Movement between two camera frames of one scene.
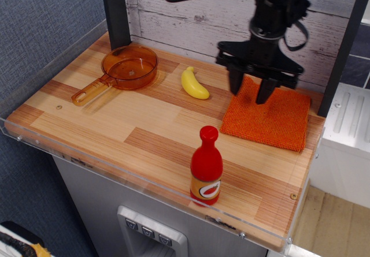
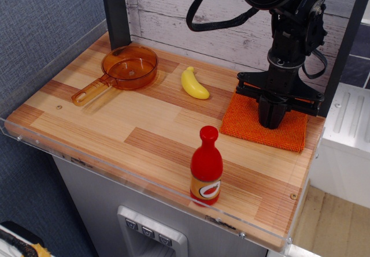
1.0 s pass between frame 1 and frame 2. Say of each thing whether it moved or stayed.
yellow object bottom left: stayed
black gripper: moved
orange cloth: stayed
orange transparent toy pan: stayed
